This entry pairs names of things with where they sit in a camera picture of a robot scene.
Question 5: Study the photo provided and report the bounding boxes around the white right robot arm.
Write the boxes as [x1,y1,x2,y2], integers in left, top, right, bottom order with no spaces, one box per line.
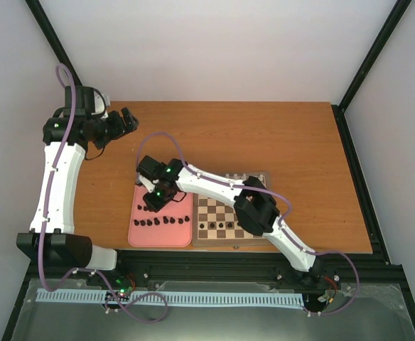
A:
[136,131,324,285]

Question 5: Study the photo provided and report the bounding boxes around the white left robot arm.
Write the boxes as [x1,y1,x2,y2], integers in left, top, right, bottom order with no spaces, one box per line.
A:
[16,108,139,286]

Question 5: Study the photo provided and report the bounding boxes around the wooden chess board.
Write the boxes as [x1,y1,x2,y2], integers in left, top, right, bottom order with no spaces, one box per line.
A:
[193,188,280,247]

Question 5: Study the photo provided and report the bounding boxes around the pink plastic tray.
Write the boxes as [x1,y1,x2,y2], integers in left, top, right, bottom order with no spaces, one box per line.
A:
[128,178,193,249]

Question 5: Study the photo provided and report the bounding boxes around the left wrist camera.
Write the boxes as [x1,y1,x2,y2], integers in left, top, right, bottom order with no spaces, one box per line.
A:
[93,88,110,116]

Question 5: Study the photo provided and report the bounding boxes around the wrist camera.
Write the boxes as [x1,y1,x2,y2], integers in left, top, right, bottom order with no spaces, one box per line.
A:
[93,88,110,116]
[136,155,166,182]

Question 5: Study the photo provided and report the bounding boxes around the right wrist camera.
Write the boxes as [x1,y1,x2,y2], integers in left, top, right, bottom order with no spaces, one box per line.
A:
[136,155,166,182]

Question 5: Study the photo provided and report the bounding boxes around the black aluminium frame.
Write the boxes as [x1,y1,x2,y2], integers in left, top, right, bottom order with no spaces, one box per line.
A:
[1,0,415,341]

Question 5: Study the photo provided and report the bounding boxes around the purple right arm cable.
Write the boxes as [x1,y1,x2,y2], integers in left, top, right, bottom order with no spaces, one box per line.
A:
[136,131,360,317]

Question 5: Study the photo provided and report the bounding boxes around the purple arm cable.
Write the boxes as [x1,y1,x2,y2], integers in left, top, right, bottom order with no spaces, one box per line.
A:
[38,63,168,324]
[136,131,360,317]

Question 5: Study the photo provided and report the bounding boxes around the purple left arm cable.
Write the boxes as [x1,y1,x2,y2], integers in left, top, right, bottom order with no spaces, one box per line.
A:
[38,63,168,324]

